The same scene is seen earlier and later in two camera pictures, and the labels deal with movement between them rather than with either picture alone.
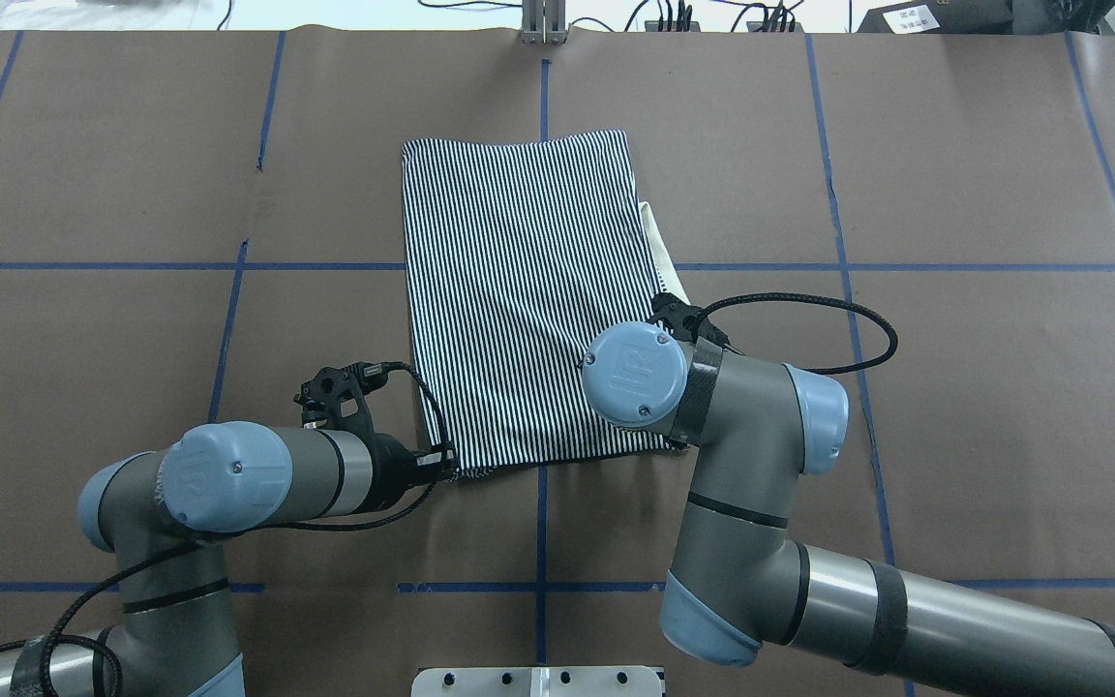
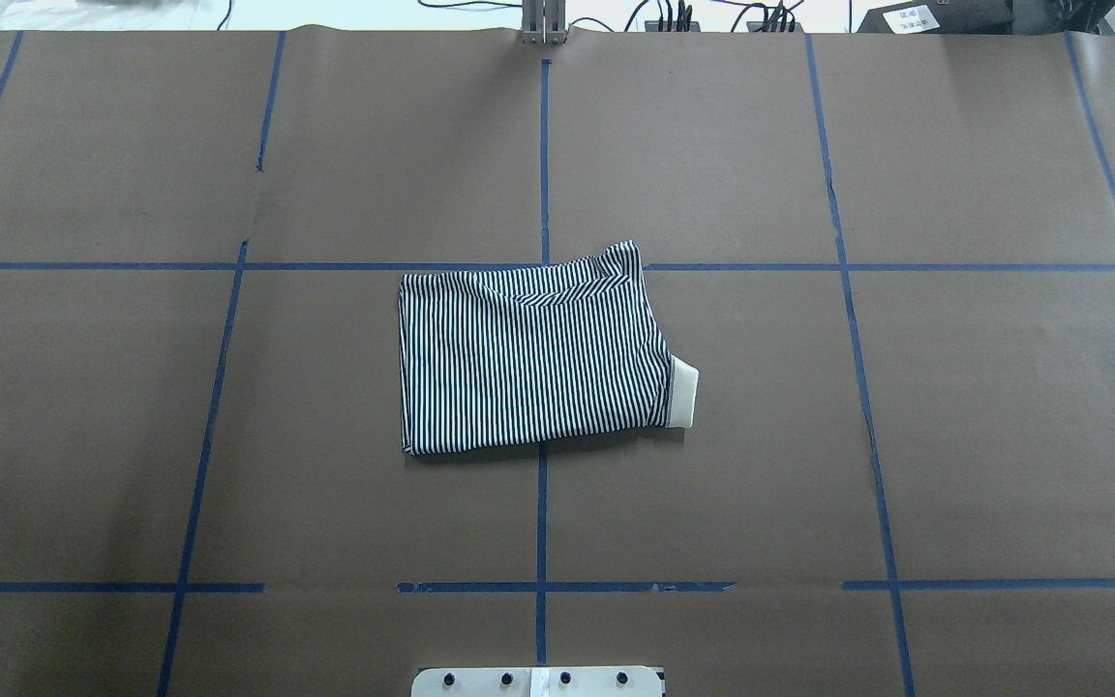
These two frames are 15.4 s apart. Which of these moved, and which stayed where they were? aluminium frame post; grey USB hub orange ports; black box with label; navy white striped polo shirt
Moved: navy white striped polo shirt
Stayed: grey USB hub orange ports; black box with label; aluminium frame post
